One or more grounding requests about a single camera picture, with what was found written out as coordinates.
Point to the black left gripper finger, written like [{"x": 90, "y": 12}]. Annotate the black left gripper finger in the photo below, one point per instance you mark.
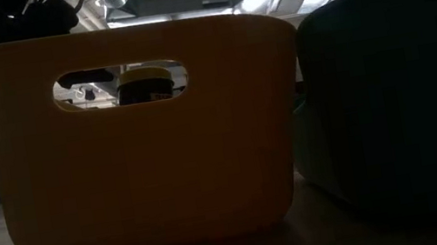
[{"x": 86, "y": 78}]

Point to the spice jar with yellow lid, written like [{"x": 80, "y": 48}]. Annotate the spice jar with yellow lid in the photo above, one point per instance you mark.
[{"x": 144, "y": 86}]

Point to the black ceiling fixture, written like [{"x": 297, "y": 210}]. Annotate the black ceiling fixture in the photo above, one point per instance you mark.
[{"x": 89, "y": 94}]

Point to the yellow plastic bin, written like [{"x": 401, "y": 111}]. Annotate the yellow plastic bin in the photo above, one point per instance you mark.
[{"x": 143, "y": 174}]

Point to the teal plastic bin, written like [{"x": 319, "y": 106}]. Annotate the teal plastic bin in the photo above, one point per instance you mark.
[{"x": 397, "y": 112}]

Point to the grey rectangular air duct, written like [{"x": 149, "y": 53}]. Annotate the grey rectangular air duct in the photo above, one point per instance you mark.
[{"x": 164, "y": 1}]

